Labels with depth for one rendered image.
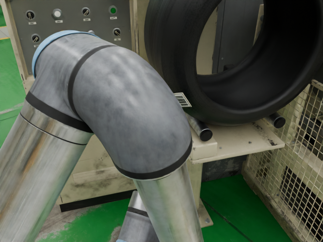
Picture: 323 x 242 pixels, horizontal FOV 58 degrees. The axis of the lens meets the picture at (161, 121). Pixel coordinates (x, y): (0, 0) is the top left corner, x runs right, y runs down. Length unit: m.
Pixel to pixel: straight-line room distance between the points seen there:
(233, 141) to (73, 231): 1.14
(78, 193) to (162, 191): 1.47
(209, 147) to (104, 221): 1.06
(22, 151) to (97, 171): 1.35
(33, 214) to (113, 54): 0.26
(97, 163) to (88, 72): 1.40
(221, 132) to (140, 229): 0.57
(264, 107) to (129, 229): 0.57
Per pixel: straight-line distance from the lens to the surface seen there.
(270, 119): 1.11
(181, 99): 0.88
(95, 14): 1.43
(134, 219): 0.75
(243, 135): 1.18
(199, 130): 0.98
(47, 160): 0.44
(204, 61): 1.28
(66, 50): 0.43
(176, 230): 0.52
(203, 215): 1.90
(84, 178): 1.80
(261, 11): 1.48
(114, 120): 0.34
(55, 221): 1.98
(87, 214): 1.96
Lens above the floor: 1.45
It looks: 32 degrees down
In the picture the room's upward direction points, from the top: straight up
